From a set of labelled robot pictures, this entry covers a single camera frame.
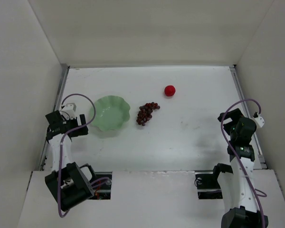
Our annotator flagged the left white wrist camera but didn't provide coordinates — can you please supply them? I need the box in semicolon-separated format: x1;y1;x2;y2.
59;103;76;120

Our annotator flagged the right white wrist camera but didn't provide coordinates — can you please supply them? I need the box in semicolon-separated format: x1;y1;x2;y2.
253;112;265;128

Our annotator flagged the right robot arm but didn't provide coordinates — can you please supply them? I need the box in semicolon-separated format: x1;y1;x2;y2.
213;109;269;228

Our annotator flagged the aluminium table rail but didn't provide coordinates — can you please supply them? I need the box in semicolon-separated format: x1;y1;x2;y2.
229;65;268;170
38;63;70;171

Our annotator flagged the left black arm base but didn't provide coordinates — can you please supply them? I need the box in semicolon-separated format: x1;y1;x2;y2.
67;172;113;200

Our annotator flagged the dark red grape bunch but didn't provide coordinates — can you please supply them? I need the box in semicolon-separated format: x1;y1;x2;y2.
136;102;161;126

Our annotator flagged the red fake apple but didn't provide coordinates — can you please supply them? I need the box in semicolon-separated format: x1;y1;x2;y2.
164;85;176;97

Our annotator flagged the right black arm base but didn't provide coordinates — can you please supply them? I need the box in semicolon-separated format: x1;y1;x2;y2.
194;171;223;200

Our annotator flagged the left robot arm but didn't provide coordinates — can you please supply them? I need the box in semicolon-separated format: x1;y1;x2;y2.
45;111;94;218

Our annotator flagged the left aluminium table rail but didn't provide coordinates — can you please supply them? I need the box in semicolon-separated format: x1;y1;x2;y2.
38;63;70;171

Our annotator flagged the right aluminium table rail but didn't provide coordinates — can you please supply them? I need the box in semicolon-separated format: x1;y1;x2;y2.
229;65;268;170

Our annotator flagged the green wavy fruit bowl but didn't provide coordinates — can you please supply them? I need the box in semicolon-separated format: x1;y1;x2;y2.
90;95;131;132

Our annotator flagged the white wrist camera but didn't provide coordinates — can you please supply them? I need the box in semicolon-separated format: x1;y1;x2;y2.
253;112;265;128
59;103;76;120

